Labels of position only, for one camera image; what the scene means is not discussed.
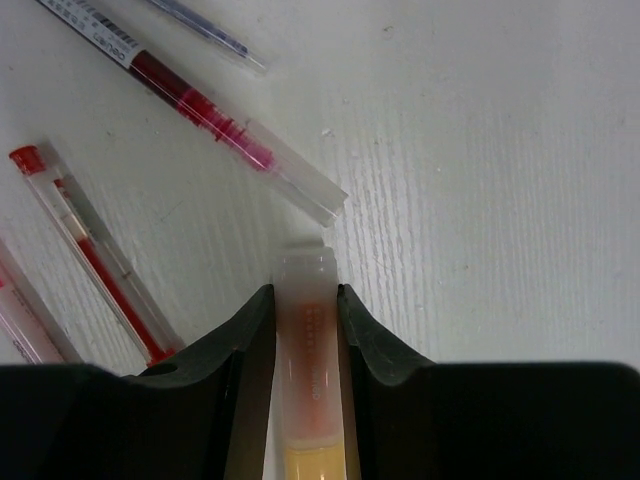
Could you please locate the dark blue clear pen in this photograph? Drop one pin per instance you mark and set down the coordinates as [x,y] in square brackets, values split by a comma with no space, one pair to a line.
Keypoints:
[213,33]

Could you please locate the pink clear gel pen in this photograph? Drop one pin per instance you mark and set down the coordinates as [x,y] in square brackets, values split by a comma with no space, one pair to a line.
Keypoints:
[26,320]

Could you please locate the red capped gel pen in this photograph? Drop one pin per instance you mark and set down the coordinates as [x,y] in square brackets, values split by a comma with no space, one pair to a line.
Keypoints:
[71,213]

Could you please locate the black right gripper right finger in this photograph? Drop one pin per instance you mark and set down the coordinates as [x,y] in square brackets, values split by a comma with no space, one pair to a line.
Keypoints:
[408,417]

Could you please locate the dark red clear pen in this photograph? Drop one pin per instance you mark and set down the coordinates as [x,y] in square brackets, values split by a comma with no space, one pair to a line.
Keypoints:
[283,168]

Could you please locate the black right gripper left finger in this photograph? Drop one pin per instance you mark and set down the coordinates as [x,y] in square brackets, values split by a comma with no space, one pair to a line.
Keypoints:
[200,414]

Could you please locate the orange yellow highlighter marker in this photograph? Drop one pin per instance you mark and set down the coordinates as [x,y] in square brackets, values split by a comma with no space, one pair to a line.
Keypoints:
[312,431]

